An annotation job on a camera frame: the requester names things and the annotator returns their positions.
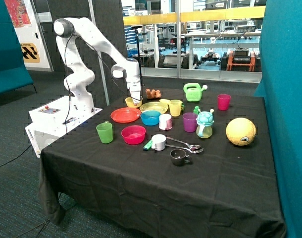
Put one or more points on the pink plastic bowl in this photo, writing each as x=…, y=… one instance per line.
x=134, y=134

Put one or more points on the yellow plastic plate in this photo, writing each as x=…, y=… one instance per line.
x=154, y=106

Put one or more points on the small green bottle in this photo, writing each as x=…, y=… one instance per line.
x=196, y=110

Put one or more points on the blue plastic bowl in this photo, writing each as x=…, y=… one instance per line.
x=150, y=118

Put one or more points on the yellow black sign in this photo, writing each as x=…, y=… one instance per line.
x=30, y=53

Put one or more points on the black coffee cup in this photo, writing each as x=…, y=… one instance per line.
x=179, y=157

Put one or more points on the teal sofa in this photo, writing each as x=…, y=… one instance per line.
x=13, y=73

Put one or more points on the small yellow dish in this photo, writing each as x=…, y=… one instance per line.
x=165, y=101

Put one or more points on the metal spoon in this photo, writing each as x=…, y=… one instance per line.
x=187, y=149
x=190, y=146

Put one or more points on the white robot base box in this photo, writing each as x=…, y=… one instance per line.
x=53, y=120

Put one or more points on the orange plastic plate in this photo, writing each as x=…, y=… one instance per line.
x=125, y=115

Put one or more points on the red poster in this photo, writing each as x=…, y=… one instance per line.
x=18, y=13

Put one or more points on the yellow ball with eye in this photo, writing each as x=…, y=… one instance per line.
x=241, y=131

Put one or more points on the black tablecloth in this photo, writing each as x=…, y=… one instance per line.
x=227, y=191

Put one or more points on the green plastic cup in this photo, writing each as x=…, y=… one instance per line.
x=105, y=132

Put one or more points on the yellow plastic bowl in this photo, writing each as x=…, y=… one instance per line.
x=130, y=103

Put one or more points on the lower metal spoon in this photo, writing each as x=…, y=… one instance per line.
x=187, y=149

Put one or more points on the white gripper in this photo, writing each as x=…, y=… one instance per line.
x=135, y=91

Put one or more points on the purple plastic cup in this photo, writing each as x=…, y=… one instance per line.
x=189, y=122

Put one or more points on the pink plastic cup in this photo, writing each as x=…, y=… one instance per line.
x=223, y=101

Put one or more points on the green toy watering can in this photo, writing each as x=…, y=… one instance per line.
x=193, y=91

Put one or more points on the white measuring cup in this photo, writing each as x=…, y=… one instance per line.
x=158, y=142

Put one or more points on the yellow plastic cup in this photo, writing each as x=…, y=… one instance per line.
x=175, y=107

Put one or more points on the green highlighter marker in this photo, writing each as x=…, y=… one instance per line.
x=148, y=146

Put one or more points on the white pink mug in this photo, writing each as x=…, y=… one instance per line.
x=165, y=121

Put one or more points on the turtle sippy bottle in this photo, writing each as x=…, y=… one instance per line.
x=205, y=121

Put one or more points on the upper metal spoon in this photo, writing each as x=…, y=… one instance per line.
x=190, y=146

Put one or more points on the brown plush toy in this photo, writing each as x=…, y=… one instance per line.
x=153, y=94

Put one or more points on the teal partition wall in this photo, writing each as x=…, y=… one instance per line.
x=281, y=87

